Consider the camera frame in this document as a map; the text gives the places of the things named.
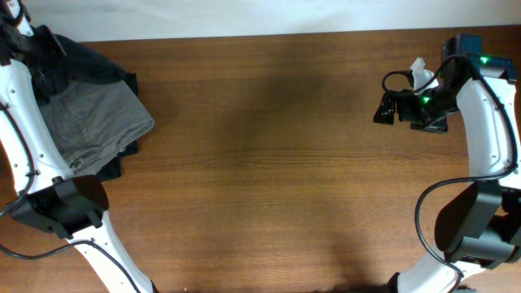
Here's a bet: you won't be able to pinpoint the black Nike t-shirt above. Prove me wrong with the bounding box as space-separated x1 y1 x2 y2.
30 25 127 106

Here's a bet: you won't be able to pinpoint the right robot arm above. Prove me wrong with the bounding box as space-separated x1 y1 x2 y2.
374 34 520 293

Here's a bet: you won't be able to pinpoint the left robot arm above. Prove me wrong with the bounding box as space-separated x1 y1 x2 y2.
1 1 157 292

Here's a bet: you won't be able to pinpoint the folded grey trousers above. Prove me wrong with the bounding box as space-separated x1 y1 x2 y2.
40 81 155 176

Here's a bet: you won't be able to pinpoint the folded black garment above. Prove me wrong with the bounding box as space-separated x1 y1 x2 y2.
96 73 138 181

